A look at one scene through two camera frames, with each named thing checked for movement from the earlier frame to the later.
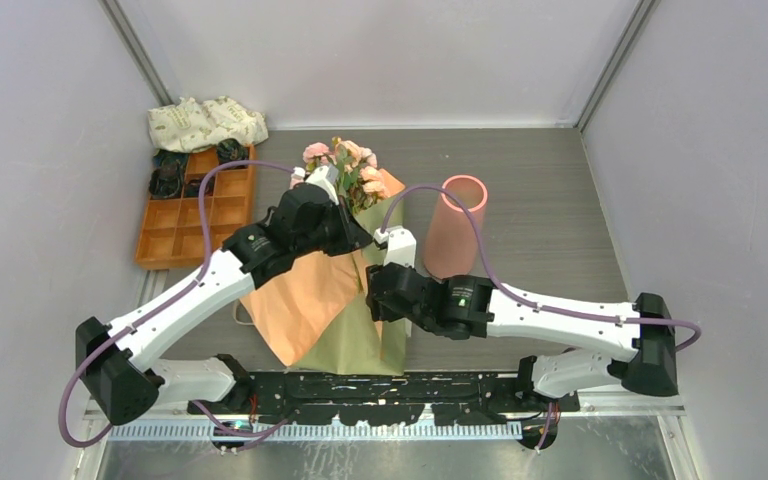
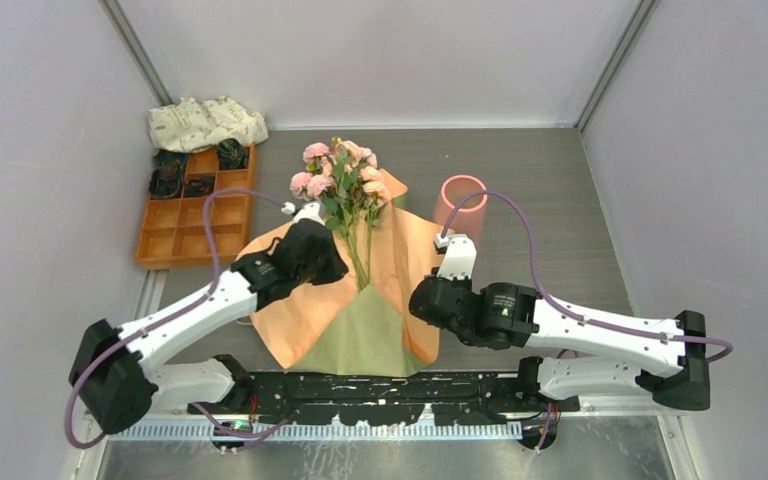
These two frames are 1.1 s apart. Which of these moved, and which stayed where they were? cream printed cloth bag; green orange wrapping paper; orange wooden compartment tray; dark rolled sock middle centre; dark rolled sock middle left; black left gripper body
Moved: black left gripper body; green orange wrapping paper
Stayed: dark rolled sock middle centre; cream printed cloth bag; dark rolled sock middle left; orange wooden compartment tray
